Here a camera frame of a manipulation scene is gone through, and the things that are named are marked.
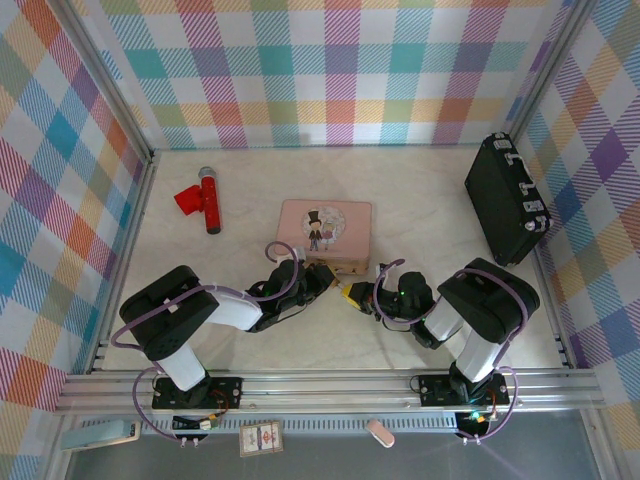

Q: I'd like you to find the red plastic block toy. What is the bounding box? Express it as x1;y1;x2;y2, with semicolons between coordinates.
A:
173;183;204;217

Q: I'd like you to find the pink and white eraser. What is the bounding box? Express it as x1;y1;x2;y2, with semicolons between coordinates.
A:
365;418;397;448

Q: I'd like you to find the controller board with green light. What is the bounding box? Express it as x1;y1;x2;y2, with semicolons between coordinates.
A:
458;408;494;429

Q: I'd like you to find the small printed card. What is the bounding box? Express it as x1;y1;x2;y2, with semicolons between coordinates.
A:
238;420;284;459

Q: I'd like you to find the pink tin box with cartoon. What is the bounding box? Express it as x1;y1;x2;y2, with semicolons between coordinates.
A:
275;198;374;277

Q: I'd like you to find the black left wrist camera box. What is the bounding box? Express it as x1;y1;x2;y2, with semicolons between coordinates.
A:
272;257;307;287

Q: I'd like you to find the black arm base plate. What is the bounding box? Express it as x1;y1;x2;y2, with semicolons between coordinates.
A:
416;373;511;408
151;375;245;412

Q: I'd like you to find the light blue phone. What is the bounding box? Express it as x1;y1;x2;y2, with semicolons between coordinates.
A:
60;419;142;453

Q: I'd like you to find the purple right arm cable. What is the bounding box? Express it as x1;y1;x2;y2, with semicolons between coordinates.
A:
372;258;530;444

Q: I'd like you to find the aluminium mounting rail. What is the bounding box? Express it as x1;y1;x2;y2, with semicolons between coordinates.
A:
53;370;607;417

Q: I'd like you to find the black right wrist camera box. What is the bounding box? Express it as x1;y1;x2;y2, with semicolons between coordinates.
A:
397;272;427;297

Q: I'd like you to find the red glitter microphone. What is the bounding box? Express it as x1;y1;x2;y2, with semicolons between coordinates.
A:
197;166;225;236

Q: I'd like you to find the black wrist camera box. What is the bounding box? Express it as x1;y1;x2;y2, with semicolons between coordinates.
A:
272;257;307;287
397;272;427;297

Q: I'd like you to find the aluminium frame corner post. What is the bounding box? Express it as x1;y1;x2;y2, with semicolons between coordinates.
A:
52;0;158;164
506;0;597;147

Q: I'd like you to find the black suitcase with metal clasps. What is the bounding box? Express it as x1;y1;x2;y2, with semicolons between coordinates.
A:
463;131;554;268

